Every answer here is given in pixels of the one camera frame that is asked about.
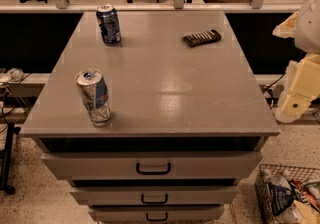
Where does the top grey drawer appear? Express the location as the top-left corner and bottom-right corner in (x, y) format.
(41, 151), (262, 180)

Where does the grey drawer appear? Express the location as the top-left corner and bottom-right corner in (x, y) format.
(70, 186), (239, 206)
(88, 205), (224, 222)
(41, 151), (262, 180)

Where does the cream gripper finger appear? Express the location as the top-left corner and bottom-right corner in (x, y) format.
(274, 93), (312, 123)

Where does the dark rxbar chocolate bar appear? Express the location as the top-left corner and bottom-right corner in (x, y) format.
(183, 30), (221, 48)

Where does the silver red bull can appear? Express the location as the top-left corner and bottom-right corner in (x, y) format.
(75, 68), (111, 127)

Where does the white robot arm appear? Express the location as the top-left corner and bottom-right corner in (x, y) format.
(272, 0), (320, 123)

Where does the black cable right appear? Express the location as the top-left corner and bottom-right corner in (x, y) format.
(261, 73), (286, 109)

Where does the grey drawer cabinet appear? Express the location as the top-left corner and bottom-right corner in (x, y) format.
(19, 10), (281, 224)

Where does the bottom grey drawer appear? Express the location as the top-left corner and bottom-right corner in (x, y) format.
(88, 205), (224, 222)

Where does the wire basket with snacks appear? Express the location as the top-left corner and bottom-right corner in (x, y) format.
(255, 164), (320, 224)

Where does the clutter on left ledge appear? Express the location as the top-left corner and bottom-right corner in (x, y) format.
(0, 68), (24, 83)

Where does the blue pepsi can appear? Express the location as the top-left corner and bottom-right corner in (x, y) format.
(96, 4), (121, 45)

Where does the middle grey drawer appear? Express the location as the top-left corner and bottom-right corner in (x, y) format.
(70, 186), (239, 206)

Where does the black stand with caster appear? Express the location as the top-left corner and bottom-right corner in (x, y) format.
(0, 123), (21, 195)

